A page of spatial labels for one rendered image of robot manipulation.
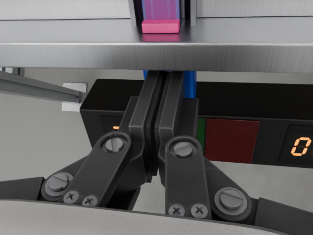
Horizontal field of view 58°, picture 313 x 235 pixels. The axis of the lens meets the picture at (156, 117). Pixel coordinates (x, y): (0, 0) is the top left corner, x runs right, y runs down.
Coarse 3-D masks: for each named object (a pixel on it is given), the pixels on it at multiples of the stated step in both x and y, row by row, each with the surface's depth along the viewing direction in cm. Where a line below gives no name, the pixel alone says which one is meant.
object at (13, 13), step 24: (0, 0) 12; (24, 0) 12; (48, 0) 12; (72, 0) 12; (96, 0) 12; (120, 0) 12; (192, 0) 10; (216, 0) 11; (240, 0) 11; (264, 0) 11; (288, 0) 10; (312, 0) 10; (192, 24) 11
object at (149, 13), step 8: (144, 0) 10; (152, 0) 10; (160, 0) 10; (168, 0) 10; (176, 0) 10; (144, 8) 10; (152, 8) 10; (160, 8) 10; (168, 8) 10; (176, 8) 10; (144, 16) 11; (152, 16) 11; (160, 16) 11; (168, 16) 10; (176, 16) 10
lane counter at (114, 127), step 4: (100, 116) 17; (104, 116) 17; (108, 116) 17; (112, 116) 17; (116, 116) 17; (120, 116) 17; (104, 120) 18; (108, 120) 18; (112, 120) 17; (116, 120) 17; (120, 120) 17; (104, 124) 18; (108, 124) 18; (112, 124) 18; (116, 124) 18; (104, 128) 18; (108, 128) 18; (112, 128) 18; (116, 128) 18; (104, 132) 18
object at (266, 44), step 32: (0, 32) 12; (32, 32) 12; (64, 32) 11; (96, 32) 11; (128, 32) 11; (192, 32) 10; (224, 32) 10; (256, 32) 10; (288, 32) 10; (0, 64) 12; (32, 64) 12; (64, 64) 11; (96, 64) 11; (128, 64) 11; (160, 64) 11; (192, 64) 10; (224, 64) 10; (256, 64) 10; (288, 64) 10
